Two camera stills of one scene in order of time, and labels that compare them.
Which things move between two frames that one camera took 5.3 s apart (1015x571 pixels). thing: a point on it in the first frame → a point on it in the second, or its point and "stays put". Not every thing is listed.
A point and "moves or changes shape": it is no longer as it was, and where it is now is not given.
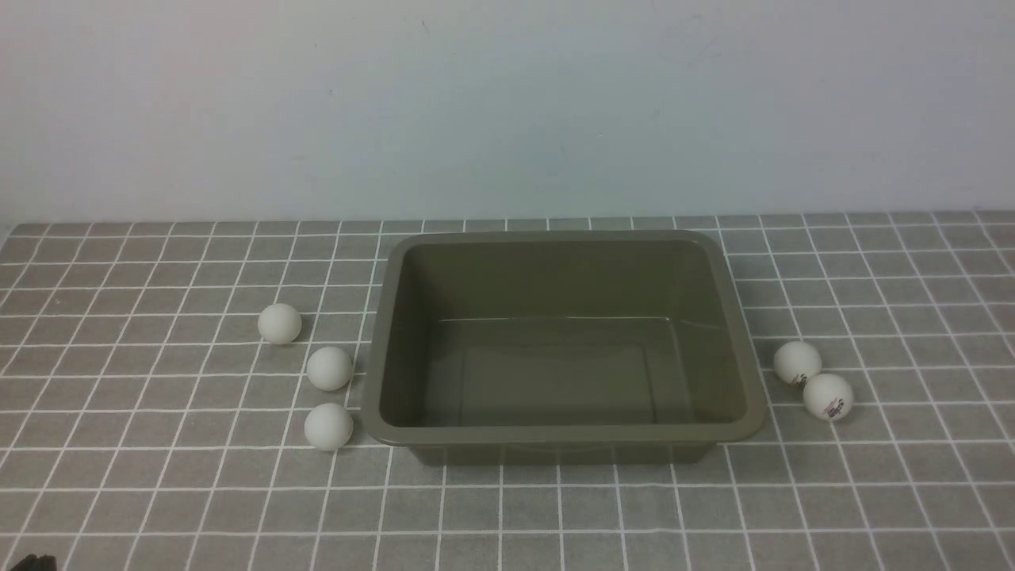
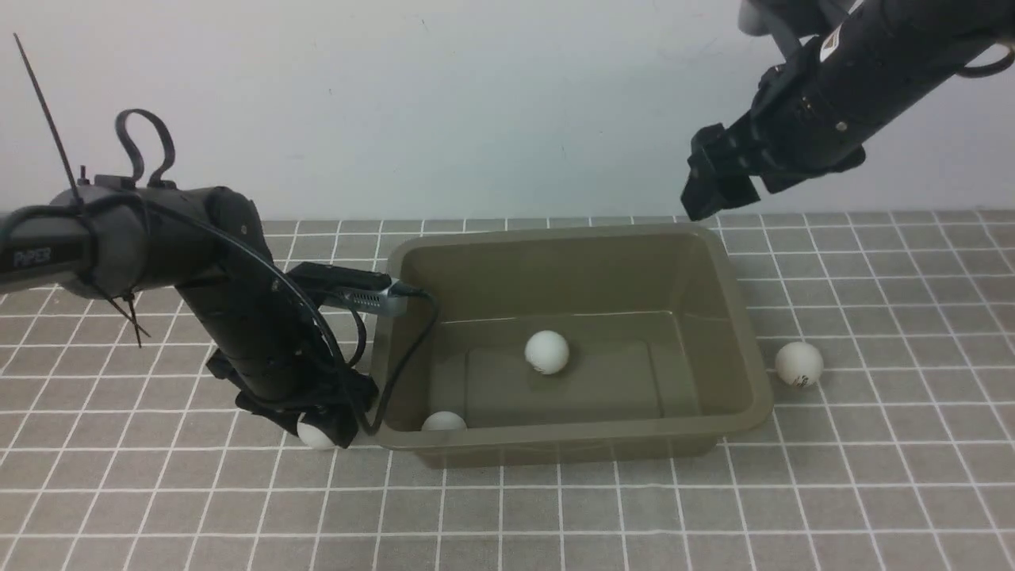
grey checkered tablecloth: [197, 396] stays put
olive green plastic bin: [559, 348] stays put
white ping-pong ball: [279, 323] moves or changes shape
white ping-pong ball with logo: [797, 362] stays put
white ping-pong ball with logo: [828, 396] → [546, 352]
